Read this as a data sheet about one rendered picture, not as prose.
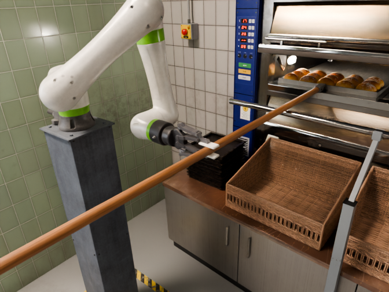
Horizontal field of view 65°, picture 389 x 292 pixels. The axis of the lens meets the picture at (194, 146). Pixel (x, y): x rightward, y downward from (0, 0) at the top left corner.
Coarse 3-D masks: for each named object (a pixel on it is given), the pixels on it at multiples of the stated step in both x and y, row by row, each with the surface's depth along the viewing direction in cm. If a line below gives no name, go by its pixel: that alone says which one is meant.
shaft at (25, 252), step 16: (304, 96) 154; (272, 112) 133; (240, 128) 118; (224, 144) 109; (192, 160) 98; (160, 176) 89; (128, 192) 82; (96, 208) 76; (112, 208) 78; (64, 224) 71; (80, 224) 72; (32, 240) 67; (48, 240) 67; (16, 256) 63; (32, 256) 65; (0, 272) 61
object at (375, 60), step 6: (258, 48) 168; (264, 48) 166; (282, 54) 160; (288, 54) 158; (294, 54) 156; (300, 54) 153; (306, 54) 152; (312, 54) 150; (318, 54) 148; (324, 54) 146; (330, 54) 144; (336, 54) 143; (342, 54) 141; (348, 60) 140; (354, 60) 138; (360, 60) 137; (366, 60) 135; (372, 60) 134; (378, 60) 132; (384, 60) 131
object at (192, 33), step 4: (184, 24) 206; (188, 24) 204; (192, 24) 203; (196, 24) 206; (184, 28) 207; (192, 28) 204; (196, 28) 207; (188, 32) 206; (192, 32) 205; (196, 32) 208; (184, 36) 210; (188, 36) 207; (192, 36) 206; (196, 36) 209
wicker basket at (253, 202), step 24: (264, 144) 192; (288, 144) 189; (240, 168) 179; (264, 168) 201; (288, 168) 190; (312, 168) 181; (336, 168) 172; (360, 168) 164; (240, 192) 166; (264, 192) 187; (288, 192) 186; (312, 192) 182; (336, 192) 173; (264, 216) 161; (288, 216) 150; (312, 216) 166; (336, 216) 152; (312, 240) 145
